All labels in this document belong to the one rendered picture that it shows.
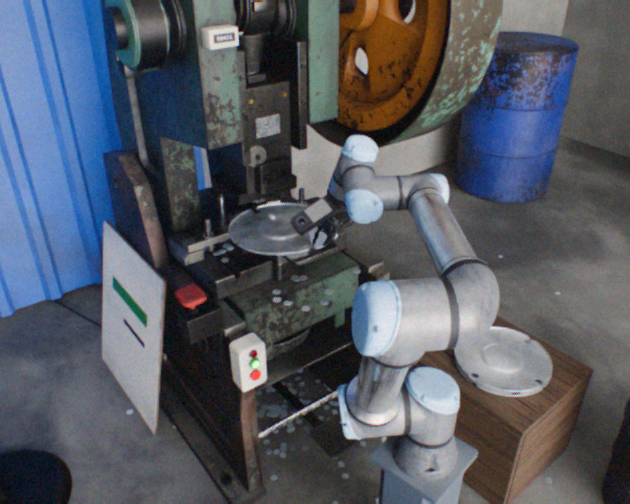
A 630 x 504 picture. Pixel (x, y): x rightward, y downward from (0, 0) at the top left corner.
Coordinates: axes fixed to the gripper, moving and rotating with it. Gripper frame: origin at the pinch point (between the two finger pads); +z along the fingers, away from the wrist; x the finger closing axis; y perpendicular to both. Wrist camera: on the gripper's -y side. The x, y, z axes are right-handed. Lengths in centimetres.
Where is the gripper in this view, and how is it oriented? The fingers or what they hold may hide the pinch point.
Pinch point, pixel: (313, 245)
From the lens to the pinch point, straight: 151.7
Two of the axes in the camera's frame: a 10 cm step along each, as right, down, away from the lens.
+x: -5.7, -7.3, 3.8
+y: 7.7, -3.3, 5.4
